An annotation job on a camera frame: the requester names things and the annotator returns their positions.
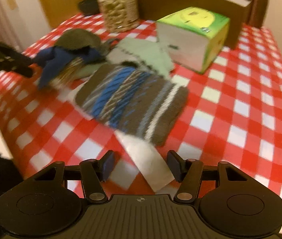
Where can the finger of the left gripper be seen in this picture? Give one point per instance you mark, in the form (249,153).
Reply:
(13,61)

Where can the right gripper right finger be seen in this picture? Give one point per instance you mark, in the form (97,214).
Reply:
(186,172)

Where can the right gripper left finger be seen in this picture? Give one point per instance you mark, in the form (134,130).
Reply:
(93,173)

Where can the white tissue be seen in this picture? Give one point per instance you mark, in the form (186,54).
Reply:
(139,168)

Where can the cotton swab bag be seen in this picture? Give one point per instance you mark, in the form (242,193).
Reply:
(67,74)

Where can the grey blue microfibre cloth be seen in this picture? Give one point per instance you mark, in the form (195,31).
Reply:
(74,45)

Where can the striped knitted sock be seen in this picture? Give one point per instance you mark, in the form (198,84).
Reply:
(135,102)

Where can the green grey microfibre cloth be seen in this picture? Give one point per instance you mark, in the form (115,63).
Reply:
(142,54)

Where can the red white checkered tablecloth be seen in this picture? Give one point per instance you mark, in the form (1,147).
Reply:
(234,114)

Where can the green tissue box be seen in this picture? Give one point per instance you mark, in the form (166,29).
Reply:
(193,37)

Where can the cashew jar gold lid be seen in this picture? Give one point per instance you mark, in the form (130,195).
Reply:
(119,15)

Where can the brown metal thermos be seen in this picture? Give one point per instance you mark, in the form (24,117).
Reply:
(258,13)

